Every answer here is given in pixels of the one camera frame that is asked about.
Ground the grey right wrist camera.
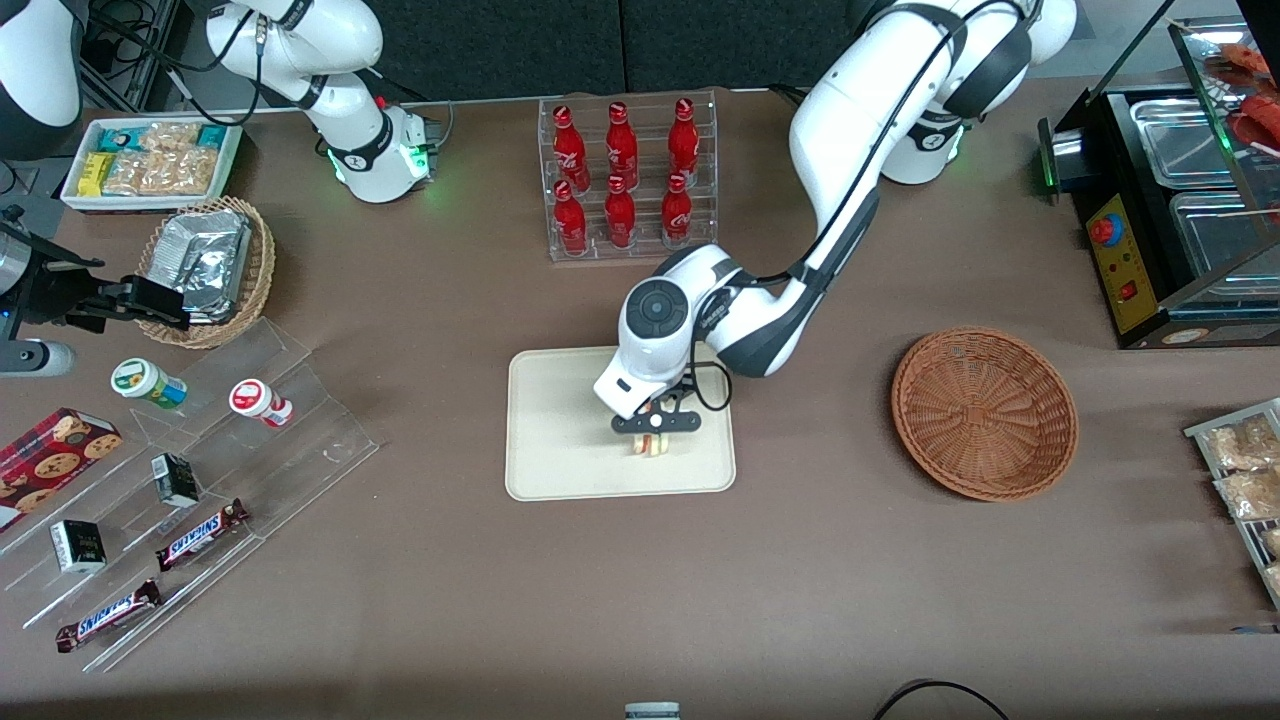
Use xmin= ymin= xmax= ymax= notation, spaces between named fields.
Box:
xmin=0 ymin=340 xmax=77 ymax=379

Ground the white wire rack tray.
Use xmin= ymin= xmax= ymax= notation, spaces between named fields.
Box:
xmin=1184 ymin=398 xmax=1280 ymax=611

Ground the aluminium foil tray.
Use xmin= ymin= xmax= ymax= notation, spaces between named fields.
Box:
xmin=148 ymin=208 xmax=253 ymax=325

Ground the red chocolate chip cookie box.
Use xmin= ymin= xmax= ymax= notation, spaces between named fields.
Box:
xmin=0 ymin=407 xmax=123 ymax=533

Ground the black food warmer cabinet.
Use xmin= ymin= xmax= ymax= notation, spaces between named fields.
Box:
xmin=1038 ymin=0 xmax=1280 ymax=350

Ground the black cable bundle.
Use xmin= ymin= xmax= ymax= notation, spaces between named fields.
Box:
xmin=85 ymin=0 xmax=267 ymax=127

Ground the small black carton box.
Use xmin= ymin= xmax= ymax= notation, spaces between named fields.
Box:
xmin=50 ymin=519 xmax=107 ymax=574
xmin=151 ymin=452 xmax=201 ymax=508

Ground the clear bag of nuts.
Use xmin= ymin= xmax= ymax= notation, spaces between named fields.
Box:
xmin=140 ymin=121 xmax=202 ymax=154
xmin=105 ymin=150 xmax=161 ymax=197
xmin=152 ymin=148 xmax=219 ymax=197

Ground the green lid sunflower jar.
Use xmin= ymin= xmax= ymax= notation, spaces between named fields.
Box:
xmin=110 ymin=358 xmax=188 ymax=411

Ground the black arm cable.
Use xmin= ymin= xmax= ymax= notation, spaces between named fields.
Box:
xmin=688 ymin=0 xmax=1046 ymax=413

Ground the stainless steel food pan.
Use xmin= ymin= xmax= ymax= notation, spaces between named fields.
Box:
xmin=1168 ymin=190 xmax=1280 ymax=301
xmin=1130 ymin=97 xmax=1236 ymax=191

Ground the light wicker basket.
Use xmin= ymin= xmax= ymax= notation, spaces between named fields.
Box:
xmin=135 ymin=195 xmax=277 ymax=350

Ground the clear acrylic bottle rack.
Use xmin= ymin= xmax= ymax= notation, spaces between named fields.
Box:
xmin=538 ymin=90 xmax=719 ymax=264

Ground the red food item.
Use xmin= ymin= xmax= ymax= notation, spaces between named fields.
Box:
xmin=1205 ymin=42 xmax=1280 ymax=153

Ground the cream plastic serving tray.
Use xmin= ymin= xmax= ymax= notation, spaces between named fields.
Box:
xmin=505 ymin=345 xmax=737 ymax=502

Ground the clear acrylic tiered display stand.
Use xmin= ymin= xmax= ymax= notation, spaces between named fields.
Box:
xmin=0 ymin=318 xmax=382 ymax=674

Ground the white snack tray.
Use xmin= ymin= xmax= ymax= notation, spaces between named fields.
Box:
xmin=60 ymin=118 xmax=244 ymax=214

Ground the black floor cable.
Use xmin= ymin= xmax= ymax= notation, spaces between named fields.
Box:
xmin=872 ymin=679 xmax=1011 ymax=720

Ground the brown wicker basket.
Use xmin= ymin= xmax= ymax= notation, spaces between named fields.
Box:
xmin=890 ymin=327 xmax=1080 ymax=502

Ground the Snickers chocolate bar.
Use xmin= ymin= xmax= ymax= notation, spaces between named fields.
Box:
xmin=55 ymin=578 xmax=163 ymax=653
xmin=156 ymin=498 xmax=249 ymax=572

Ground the red cola bottle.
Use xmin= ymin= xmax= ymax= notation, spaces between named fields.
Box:
xmin=661 ymin=172 xmax=693 ymax=246
xmin=607 ymin=100 xmax=639 ymax=186
xmin=553 ymin=105 xmax=589 ymax=191
xmin=668 ymin=97 xmax=699 ymax=181
xmin=553 ymin=180 xmax=589 ymax=256
xmin=604 ymin=175 xmax=637 ymax=249

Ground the red lid white jar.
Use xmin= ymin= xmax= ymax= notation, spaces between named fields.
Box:
xmin=229 ymin=378 xmax=294 ymax=429

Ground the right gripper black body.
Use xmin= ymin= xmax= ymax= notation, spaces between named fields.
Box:
xmin=35 ymin=258 xmax=138 ymax=333

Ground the crumpled foil wrapped packet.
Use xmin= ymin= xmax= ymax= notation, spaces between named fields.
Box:
xmin=175 ymin=215 xmax=251 ymax=321

